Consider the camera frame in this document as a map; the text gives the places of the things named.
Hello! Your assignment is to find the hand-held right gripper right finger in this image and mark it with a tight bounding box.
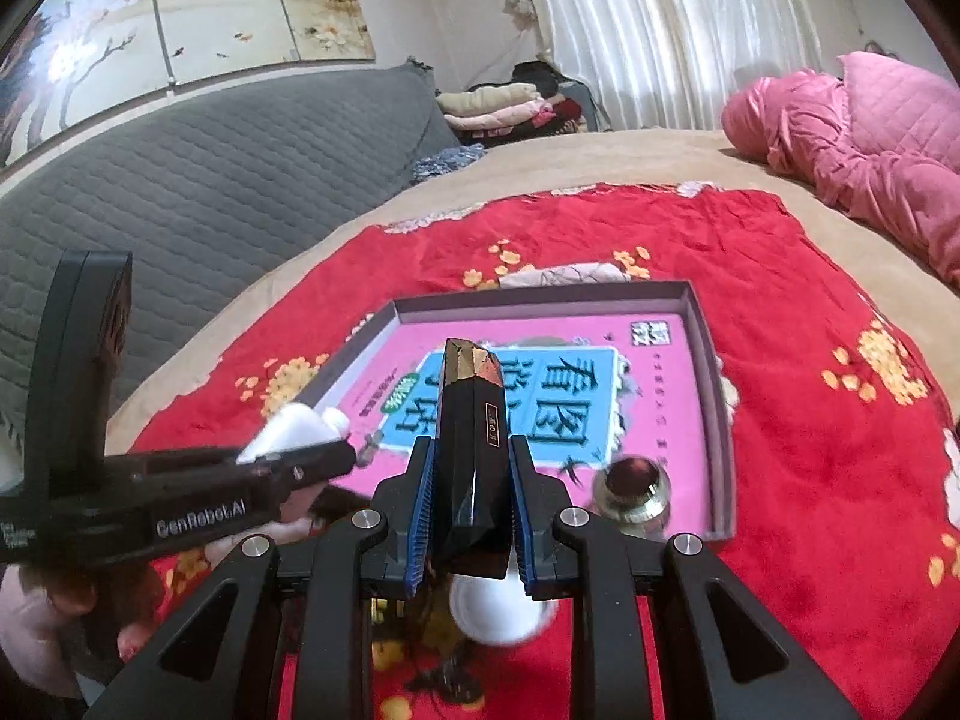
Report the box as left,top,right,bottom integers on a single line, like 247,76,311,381
508,435,863,720

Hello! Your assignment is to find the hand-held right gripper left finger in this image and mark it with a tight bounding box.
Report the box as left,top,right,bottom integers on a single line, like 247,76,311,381
82,435,437,720

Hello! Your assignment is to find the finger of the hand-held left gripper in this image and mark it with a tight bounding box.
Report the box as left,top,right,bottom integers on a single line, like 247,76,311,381
247,439,358,505

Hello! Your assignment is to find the white pill bottle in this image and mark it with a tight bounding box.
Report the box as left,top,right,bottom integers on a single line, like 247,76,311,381
236,403,351,466

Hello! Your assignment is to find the black gold faceted bottle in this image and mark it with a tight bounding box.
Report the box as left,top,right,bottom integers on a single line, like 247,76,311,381
433,337,512,578

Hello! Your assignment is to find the white earbuds case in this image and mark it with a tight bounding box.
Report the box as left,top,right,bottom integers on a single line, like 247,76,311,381
448,547,560,646

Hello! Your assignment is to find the gold black round cap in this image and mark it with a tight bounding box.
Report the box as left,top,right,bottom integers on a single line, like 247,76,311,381
592,456,671,533

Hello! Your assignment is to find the yellow black watch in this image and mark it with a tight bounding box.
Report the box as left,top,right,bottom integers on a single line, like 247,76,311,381
371,591,455,672

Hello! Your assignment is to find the dark cardboard box tray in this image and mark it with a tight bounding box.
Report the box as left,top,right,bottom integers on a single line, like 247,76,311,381
311,280,737,545

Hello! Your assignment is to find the person's left hand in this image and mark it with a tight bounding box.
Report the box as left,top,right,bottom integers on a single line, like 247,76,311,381
112,600,166,665

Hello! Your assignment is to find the pink book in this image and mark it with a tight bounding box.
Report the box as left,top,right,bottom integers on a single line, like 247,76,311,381
330,311,713,533

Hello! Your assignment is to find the grey quilted headboard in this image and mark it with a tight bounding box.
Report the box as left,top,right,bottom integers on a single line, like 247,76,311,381
0,64,462,458

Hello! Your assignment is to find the red floral blanket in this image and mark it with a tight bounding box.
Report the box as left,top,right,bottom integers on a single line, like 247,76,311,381
112,184,960,720

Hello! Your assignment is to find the blue patterned cloth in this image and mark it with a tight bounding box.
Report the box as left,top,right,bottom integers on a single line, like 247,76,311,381
411,144,488,182

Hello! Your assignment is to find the beige bed sheet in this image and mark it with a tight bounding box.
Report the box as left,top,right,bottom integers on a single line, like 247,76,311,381
101,127,960,466

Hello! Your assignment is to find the stack of folded clothes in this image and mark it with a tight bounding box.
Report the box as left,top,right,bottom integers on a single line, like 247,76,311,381
435,60,601,143

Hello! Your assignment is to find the pink quilted bedding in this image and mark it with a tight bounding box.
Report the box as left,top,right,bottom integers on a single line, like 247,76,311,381
721,51,960,286

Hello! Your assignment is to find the white curtain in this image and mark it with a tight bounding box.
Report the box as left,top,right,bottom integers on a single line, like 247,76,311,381
517,0,856,132

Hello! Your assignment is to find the floral wall painting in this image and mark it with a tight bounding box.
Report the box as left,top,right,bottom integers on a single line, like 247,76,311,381
0,0,376,166

